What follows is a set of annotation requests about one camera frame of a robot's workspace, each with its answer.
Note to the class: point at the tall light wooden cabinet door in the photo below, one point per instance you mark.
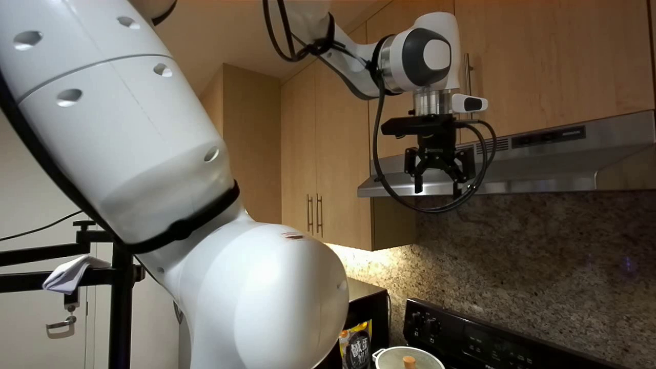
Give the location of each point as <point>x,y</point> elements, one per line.
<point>297,156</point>
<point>341,171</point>

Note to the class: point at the full-height wooden cabinet panel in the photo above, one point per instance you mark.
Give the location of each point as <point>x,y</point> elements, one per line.
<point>249,135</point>

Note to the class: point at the snack chip bag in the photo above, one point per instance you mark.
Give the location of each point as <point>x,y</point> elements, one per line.
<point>356,345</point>

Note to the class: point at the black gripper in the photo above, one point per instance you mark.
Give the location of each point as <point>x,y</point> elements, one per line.
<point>437,146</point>

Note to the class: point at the stainless steel range hood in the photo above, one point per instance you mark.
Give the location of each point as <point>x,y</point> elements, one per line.
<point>546,156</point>

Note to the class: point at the black metal camera stand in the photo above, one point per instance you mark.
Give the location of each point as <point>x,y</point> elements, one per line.
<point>122,308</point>

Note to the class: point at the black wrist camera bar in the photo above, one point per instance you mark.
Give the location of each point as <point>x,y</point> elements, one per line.
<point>410,126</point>

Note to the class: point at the glass lid with brown knob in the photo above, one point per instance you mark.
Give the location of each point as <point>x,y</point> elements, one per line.
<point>409,360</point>

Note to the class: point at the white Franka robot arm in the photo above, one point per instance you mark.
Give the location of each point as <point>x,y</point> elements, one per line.
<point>137,102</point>

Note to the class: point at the black electric stove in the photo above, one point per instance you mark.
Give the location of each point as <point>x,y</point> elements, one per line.
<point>479,340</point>

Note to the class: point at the white cloth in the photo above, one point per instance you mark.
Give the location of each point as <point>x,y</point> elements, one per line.
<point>72,270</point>

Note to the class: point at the black countertop appliance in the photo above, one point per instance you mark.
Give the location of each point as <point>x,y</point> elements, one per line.
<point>371,299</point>

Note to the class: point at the white cooking pot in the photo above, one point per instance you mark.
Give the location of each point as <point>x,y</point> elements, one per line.
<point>378,359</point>

